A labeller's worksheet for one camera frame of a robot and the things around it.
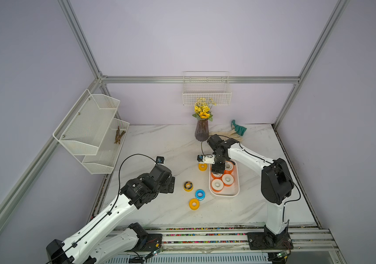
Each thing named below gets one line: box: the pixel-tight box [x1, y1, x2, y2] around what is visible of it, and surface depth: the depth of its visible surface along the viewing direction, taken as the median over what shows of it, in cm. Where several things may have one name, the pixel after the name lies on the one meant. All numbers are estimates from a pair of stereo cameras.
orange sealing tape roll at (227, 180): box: [222, 173, 235, 187], surface depth 95 cm
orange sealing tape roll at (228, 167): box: [223, 160, 234, 175], surface depth 95 cm
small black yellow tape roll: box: [183, 180, 195, 192], surface depth 92 cm
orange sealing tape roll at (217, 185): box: [211, 178, 225, 193], surface depth 92 cm
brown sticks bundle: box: [114, 125, 126, 144], surface depth 98 cm
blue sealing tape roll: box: [194, 189, 207, 201], surface depth 90 cm
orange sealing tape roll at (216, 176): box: [211, 172, 224, 180], surface depth 95 cm
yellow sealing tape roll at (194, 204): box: [188, 198, 201, 211], surface depth 86 cm
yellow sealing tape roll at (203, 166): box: [197, 163, 208, 172], surface depth 100 cm
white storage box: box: [208, 159, 241, 198], surface depth 92 cm
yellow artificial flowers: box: [191, 97, 217, 122], surface depth 97 cm
